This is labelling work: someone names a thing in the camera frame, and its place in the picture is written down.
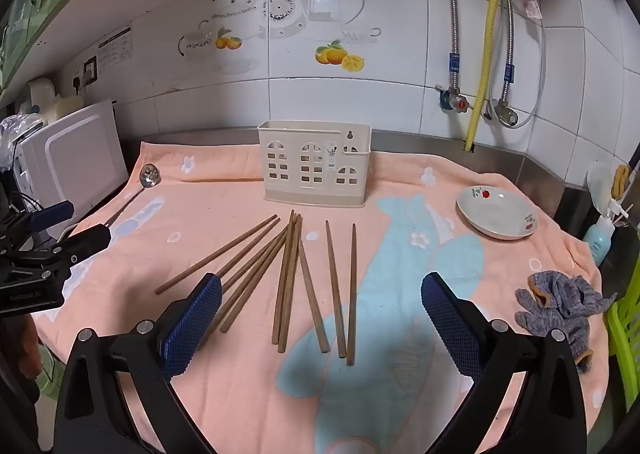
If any clear plastic hose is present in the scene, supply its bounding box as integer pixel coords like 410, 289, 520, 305
515, 0, 547, 129

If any metal spoon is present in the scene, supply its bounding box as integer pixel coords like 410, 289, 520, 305
102, 163, 162, 230

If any peach printed towel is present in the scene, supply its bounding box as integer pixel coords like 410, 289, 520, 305
30, 141, 608, 454

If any green wall cabinet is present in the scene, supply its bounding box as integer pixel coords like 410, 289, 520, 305
0, 0, 131, 102

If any braided steel hose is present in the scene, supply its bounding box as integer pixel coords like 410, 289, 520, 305
487, 0, 531, 107
434, 0, 461, 95

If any beige plastic utensil holder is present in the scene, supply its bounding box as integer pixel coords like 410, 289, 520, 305
257, 120, 372, 209

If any green plastic basket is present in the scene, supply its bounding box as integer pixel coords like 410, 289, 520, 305
602, 291, 640, 415

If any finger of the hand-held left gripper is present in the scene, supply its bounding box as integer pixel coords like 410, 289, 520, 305
30, 200, 76, 235
51, 225, 112, 266

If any valve with red handle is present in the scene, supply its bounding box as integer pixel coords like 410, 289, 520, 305
435, 85, 473, 115

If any yellow sponge brush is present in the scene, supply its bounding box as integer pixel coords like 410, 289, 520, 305
612, 164, 630, 197

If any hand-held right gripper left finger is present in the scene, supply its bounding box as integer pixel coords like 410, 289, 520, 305
52, 273, 223, 454

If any metal valve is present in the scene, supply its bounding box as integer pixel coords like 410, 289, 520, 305
482, 101, 519, 127

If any white wall notice sticker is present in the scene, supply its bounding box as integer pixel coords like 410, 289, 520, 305
97, 26, 135, 76

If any cream plastic container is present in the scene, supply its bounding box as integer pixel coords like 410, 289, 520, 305
47, 95, 87, 127

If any yellow corrugated hose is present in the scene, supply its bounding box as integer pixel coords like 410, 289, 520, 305
465, 0, 506, 153

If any black wall socket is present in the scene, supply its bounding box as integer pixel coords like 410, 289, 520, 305
70, 55, 99, 96

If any white bowl with cherry print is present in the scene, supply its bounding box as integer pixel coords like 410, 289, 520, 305
455, 185, 540, 241

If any pile of wooden chopsticks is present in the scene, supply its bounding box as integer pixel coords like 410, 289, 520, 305
154, 209, 358, 367

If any white countertop appliance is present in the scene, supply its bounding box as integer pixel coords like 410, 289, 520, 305
15, 100, 129, 240

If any clear plastic bag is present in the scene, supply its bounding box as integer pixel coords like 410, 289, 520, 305
0, 114, 46, 170

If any light blue bottle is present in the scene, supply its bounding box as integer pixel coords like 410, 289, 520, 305
581, 215, 616, 267

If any grey knit glove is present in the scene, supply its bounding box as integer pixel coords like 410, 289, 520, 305
515, 270, 618, 375

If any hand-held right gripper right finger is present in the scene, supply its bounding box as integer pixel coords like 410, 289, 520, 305
420, 271, 588, 454

